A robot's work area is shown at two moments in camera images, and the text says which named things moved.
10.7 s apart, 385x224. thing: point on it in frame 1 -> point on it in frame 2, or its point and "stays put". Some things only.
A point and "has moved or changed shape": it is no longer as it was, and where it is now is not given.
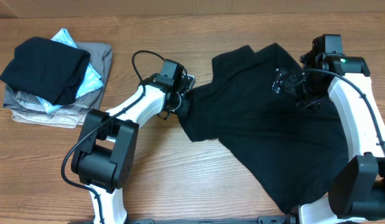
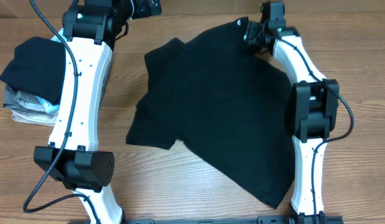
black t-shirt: [293, 149] has moved or changed shape
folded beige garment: [71, 119] stays put
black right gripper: [291, 76] -> [251, 34]
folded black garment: [48, 69] stays put
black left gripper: [173, 111] -> [143, 11]
